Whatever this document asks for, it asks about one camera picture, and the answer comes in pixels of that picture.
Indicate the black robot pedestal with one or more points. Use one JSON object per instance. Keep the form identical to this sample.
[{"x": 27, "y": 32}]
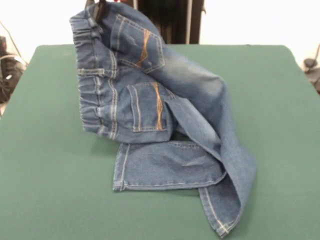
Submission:
[{"x": 175, "y": 20}]

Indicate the blue denim jeans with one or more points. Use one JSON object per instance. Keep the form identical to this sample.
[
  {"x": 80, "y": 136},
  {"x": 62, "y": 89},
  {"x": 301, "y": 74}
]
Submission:
[{"x": 200, "y": 100}]

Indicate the grey office chair base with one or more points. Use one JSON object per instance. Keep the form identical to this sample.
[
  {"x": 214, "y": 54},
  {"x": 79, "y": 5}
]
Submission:
[{"x": 312, "y": 72}]

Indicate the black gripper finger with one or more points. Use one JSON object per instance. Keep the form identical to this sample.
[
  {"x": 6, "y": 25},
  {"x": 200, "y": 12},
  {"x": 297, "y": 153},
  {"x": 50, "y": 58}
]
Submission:
[
  {"x": 88, "y": 3},
  {"x": 101, "y": 10}
]

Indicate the dark green table cloth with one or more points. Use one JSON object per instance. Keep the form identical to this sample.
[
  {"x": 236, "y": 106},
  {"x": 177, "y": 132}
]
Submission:
[{"x": 275, "y": 125}]

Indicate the black equipment pile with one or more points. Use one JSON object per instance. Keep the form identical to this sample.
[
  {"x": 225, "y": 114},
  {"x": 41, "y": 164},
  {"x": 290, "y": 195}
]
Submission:
[{"x": 10, "y": 75}]

